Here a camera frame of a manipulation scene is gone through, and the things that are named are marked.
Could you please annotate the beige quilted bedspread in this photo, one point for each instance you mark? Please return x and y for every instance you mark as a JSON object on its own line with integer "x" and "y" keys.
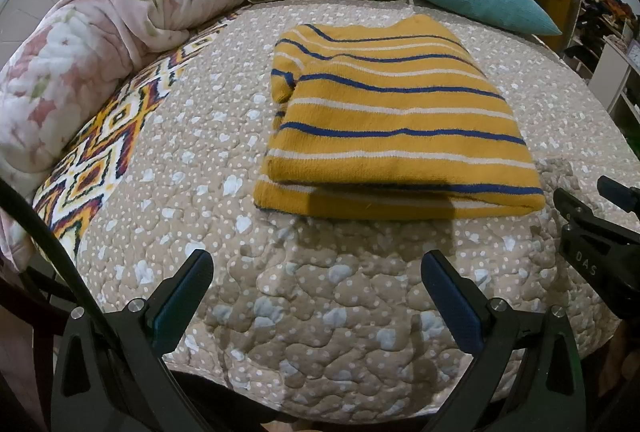
{"x": 320, "y": 302}

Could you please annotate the pile of clutter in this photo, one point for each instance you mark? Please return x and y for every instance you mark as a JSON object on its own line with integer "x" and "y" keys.
{"x": 605, "y": 5}

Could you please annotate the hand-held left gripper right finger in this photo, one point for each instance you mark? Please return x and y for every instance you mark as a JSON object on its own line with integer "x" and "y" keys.
{"x": 452, "y": 307}

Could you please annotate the pink floral comforter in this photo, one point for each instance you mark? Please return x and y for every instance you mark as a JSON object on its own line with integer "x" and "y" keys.
{"x": 100, "y": 42}

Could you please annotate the yellow striped sweater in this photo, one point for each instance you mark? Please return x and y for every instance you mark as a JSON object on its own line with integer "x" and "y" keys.
{"x": 395, "y": 122}

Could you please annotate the orange geometric patterned blanket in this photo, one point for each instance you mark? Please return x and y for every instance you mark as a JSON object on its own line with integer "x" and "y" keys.
{"x": 95, "y": 172}

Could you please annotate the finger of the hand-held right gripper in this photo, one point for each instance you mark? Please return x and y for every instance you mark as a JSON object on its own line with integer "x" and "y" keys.
{"x": 620, "y": 194}
{"x": 575, "y": 212}

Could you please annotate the white shelf unit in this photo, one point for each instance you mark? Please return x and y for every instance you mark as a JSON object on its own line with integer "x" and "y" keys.
{"x": 615, "y": 72}

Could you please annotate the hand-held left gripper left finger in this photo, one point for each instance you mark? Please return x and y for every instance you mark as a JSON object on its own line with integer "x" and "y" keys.
{"x": 182, "y": 297}

